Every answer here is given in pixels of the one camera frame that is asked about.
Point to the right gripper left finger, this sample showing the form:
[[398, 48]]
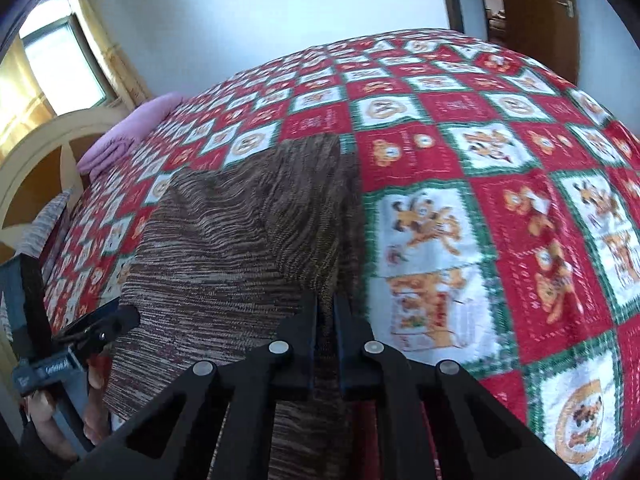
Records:
[[213, 422]]

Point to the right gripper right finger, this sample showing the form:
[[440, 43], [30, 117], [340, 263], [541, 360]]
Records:
[[435, 421]]

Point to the brown knitted sweater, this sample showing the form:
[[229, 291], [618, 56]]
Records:
[[225, 257]]

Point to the grey striped pillow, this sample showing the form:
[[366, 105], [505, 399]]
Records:
[[35, 238]]

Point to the cream wooden headboard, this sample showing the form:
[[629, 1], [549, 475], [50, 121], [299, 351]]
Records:
[[44, 163]]

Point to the folded pink blanket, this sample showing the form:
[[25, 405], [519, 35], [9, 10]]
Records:
[[126, 135]]

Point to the red checkered cartoon bedspread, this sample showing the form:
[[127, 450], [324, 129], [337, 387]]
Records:
[[502, 217]]

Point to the yellow curtain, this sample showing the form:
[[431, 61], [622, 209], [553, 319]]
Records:
[[124, 79]]

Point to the brown wooden door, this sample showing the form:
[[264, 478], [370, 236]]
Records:
[[542, 30]]

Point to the window with frame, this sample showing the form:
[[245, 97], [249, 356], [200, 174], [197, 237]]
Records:
[[64, 66]]

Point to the silver door handle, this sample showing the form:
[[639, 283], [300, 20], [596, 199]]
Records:
[[568, 5]]

